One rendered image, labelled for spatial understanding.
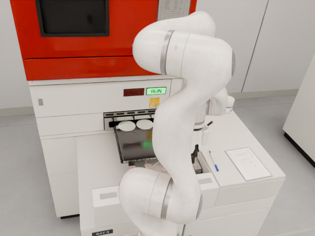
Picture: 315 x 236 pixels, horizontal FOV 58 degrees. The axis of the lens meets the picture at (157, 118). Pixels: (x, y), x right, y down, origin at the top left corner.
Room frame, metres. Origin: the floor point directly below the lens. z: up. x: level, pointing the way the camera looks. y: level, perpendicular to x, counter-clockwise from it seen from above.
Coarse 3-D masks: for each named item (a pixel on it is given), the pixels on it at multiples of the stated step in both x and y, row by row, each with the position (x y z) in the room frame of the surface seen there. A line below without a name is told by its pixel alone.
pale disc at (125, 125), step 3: (120, 123) 1.33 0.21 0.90; (123, 123) 1.33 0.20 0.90; (126, 123) 1.33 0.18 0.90; (129, 123) 1.34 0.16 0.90; (132, 123) 1.34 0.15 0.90; (120, 126) 1.30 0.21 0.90; (123, 126) 1.30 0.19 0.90; (126, 126) 1.30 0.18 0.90; (129, 126) 1.30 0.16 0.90; (132, 126) 1.31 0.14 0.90; (120, 129) 1.27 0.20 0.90; (123, 129) 1.27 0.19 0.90; (126, 129) 1.28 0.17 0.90; (129, 129) 1.28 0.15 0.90; (132, 129) 1.28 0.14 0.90
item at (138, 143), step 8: (128, 120) 1.36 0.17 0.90; (136, 120) 1.37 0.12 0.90; (152, 120) 1.39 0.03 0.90; (136, 128) 1.29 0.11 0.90; (152, 128) 1.31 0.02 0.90; (120, 136) 1.21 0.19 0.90; (128, 136) 1.22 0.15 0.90; (136, 136) 1.22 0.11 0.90; (144, 136) 1.23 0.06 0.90; (120, 144) 1.14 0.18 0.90; (128, 144) 1.15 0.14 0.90; (136, 144) 1.15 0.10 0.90; (144, 144) 1.16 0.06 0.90; (128, 152) 1.09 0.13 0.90; (136, 152) 1.09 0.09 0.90; (144, 152) 1.10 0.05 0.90; (152, 152) 1.10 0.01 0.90
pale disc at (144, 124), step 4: (140, 120) 1.38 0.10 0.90; (144, 120) 1.38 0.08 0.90; (148, 120) 1.38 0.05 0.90; (136, 124) 1.33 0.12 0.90; (140, 124) 1.34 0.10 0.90; (144, 124) 1.34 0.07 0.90; (148, 124) 1.35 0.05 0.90; (152, 124) 1.35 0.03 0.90; (144, 128) 1.30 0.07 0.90; (148, 128) 1.30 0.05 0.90
